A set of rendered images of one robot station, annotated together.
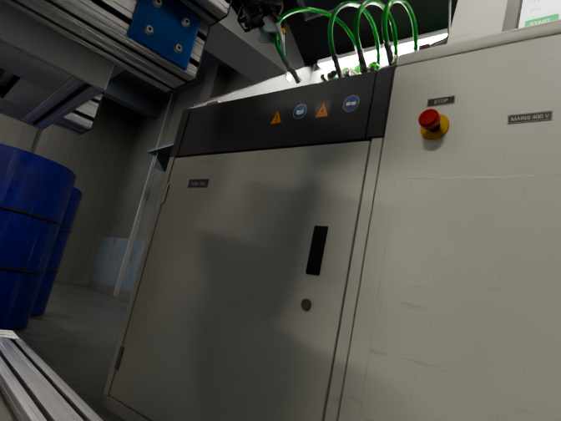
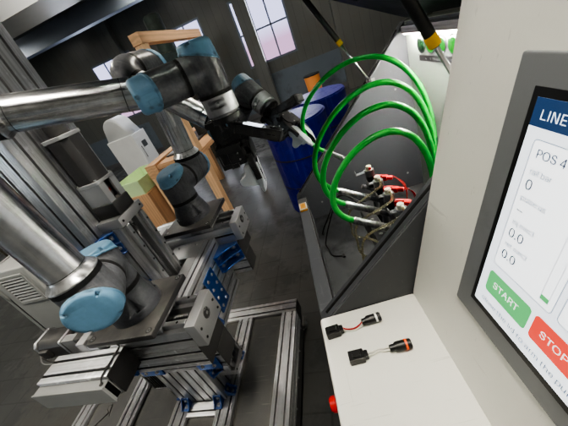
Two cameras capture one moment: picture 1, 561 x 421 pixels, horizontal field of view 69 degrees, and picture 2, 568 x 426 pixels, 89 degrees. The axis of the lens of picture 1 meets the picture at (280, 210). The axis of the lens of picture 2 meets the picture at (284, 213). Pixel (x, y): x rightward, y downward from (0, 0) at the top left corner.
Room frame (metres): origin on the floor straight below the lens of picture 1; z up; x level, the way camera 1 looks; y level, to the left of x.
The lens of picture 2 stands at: (0.52, -0.58, 1.54)
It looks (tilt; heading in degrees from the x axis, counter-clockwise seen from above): 29 degrees down; 58
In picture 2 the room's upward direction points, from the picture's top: 23 degrees counter-clockwise
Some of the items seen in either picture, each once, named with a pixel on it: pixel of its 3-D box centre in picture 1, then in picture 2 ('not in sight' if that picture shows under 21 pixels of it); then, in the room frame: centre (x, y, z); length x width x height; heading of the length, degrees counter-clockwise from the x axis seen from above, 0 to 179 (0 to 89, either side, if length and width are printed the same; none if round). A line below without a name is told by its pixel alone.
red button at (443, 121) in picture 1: (431, 122); (338, 402); (0.67, -0.23, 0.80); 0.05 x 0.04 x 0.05; 50
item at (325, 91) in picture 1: (265, 124); (318, 256); (0.99, 0.09, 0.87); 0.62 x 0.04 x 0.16; 50
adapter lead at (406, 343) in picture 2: not in sight; (379, 350); (0.76, -0.33, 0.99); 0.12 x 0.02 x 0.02; 139
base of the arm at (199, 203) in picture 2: not in sight; (188, 206); (0.83, 0.63, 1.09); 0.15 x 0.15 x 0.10
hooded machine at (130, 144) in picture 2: not in sight; (131, 144); (2.11, 7.20, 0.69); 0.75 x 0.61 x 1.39; 129
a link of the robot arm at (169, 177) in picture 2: not in sight; (176, 182); (0.84, 0.63, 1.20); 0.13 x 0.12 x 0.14; 29
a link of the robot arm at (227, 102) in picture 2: not in sight; (221, 106); (0.86, 0.04, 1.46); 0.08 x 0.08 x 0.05
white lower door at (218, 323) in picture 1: (222, 285); not in sight; (0.98, 0.10, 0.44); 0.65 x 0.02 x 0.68; 50
